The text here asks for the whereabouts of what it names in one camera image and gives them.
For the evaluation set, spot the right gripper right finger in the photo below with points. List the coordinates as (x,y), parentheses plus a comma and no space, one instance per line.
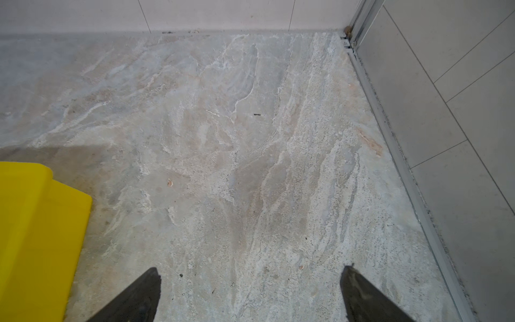
(364,302)

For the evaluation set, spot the yellow plastic bin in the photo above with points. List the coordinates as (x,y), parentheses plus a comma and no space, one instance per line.
(43,223)

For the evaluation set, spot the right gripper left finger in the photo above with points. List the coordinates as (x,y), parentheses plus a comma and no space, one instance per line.
(138,302)

